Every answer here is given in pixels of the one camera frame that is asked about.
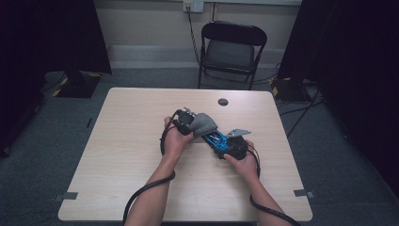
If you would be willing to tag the blue toy car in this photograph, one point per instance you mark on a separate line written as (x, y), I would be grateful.
(219, 141)

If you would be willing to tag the white wall socket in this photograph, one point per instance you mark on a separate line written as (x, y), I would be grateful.
(193, 5)

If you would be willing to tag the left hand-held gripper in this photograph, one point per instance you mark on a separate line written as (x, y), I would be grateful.
(185, 121)

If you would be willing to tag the black stand base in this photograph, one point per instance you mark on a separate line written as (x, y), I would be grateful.
(290, 91)
(78, 86)

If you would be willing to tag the black folding chair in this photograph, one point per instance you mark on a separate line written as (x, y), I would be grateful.
(230, 53)

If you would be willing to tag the person's left hand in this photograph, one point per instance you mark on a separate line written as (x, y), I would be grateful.
(175, 142)

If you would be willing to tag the small black floor strip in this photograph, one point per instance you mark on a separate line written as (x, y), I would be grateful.
(89, 122)

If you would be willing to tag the grey table grommet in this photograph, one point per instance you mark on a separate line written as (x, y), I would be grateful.
(223, 102)

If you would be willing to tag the black curtain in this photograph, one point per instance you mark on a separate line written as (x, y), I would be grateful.
(354, 62)
(47, 34)

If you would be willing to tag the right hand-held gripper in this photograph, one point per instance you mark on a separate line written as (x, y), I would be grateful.
(235, 149)

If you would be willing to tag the grey tape piece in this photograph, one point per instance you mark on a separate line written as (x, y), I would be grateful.
(67, 196)
(304, 193)

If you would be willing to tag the person's right hand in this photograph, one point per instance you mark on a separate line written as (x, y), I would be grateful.
(247, 166)

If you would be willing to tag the grey cloth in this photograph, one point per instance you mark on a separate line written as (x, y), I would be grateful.
(204, 124)

